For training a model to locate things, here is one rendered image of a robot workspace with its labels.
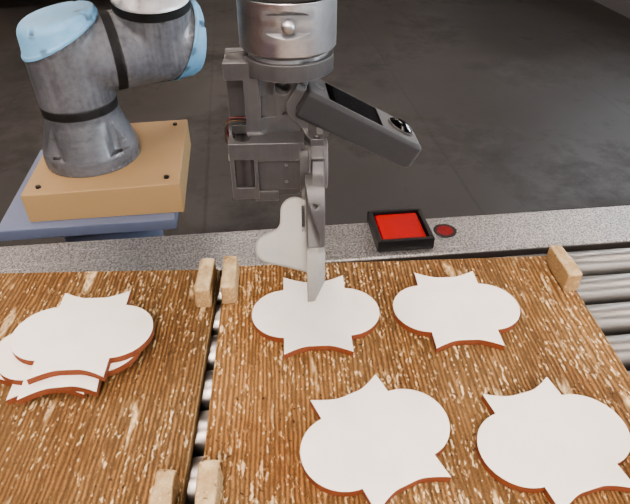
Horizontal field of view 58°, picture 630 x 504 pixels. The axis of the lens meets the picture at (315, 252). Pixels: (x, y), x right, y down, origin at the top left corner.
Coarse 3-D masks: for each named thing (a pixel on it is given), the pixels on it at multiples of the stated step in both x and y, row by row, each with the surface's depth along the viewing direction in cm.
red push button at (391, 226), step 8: (376, 216) 79; (384, 216) 79; (392, 216) 79; (400, 216) 79; (408, 216) 79; (416, 216) 79; (376, 224) 78; (384, 224) 77; (392, 224) 77; (400, 224) 77; (408, 224) 77; (416, 224) 77; (384, 232) 76; (392, 232) 76; (400, 232) 76; (408, 232) 76; (416, 232) 76; (424, 232) 76
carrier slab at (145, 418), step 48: (0, 288) 66; (48, 288) 66; (96, 288) 66; (144, 288) 66; (192, 288) 66; (0, 336) 60; (192, 336) 60; (0, 384) 55; (144, 384) 55; (192, 384) 55; (0, 432) 50; (48, 432) 50; (96, 432) 50; (144, 432) 50; (192, 432) 50; (0, 480) 47; (48, 480) 47; (96, 480) 47; (144, 480) 47
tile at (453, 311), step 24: (408, 288) 64; (432, 288) 64; (456, 288) 64; (480, 288) 64; (408, 312) 61; (432, 312) 61; (456, 312) 61; (480, 312) 61; (504, 312) 61; (432, 336) 59; (456, 336) 58; (480, 336) 58
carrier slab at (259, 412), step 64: (384, 320) 61; (576, 320) 61; (256, 384) 55; (320, 384) 55; (384, 384) 55; (448, 384) 55; (512, 384) 55; (576, 384) 55; (256, 448) 49; (448, 448) 49
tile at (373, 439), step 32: (320, 416) 51; (352, 416) 51; (384, 416) 51; (416, 416) 51; (320, 448) 48; (352, 448) 48; (384, 448) 48; (416, 448) 48; (320, 480) 46; (352, 480) 46; (384, 480) 46; (416, 480) 46; (448, 480) 46
